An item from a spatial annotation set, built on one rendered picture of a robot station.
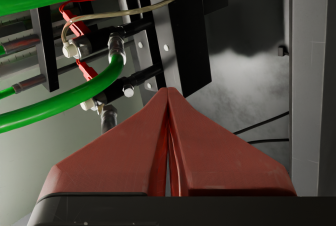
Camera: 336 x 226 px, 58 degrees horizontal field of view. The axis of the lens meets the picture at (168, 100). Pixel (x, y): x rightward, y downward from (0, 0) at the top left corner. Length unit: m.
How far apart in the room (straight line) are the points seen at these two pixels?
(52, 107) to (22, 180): 0.54
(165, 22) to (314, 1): 0.21
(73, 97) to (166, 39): 0.26
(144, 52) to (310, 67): 0.27
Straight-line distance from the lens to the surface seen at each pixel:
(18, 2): 0.24
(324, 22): 0.38
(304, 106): 0.43
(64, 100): 0.25
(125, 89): 0.45
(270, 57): 0.57
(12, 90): 0.61
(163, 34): 0.49
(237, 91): 0.63
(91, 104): 0.45
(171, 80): 0.51
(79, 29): 0.45
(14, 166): 0.76
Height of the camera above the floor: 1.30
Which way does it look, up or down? 36 degrees down
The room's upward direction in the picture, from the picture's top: 121 degrees counter-clockwise
